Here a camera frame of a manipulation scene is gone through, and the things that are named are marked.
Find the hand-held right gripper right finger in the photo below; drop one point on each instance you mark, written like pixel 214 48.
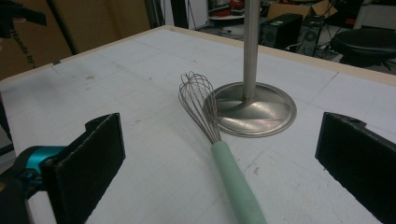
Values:
pixel 358 161

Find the white grid paper mat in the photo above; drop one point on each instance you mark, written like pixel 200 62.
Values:
pixel 140 77

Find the large cardboard box with print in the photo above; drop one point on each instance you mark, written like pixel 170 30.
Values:
pixel 93 21

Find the black computer tower green label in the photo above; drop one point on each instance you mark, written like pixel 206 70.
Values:
pixel 280 31

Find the black round stool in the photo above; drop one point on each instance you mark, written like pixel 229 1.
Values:
pixel 364 43

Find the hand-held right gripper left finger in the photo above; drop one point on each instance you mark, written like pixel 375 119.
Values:
pixel 84 168

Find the steel utensil stand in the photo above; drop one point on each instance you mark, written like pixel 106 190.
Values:
pixel 251 46

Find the open cardboard box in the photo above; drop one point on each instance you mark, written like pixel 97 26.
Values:
pixel 289 9

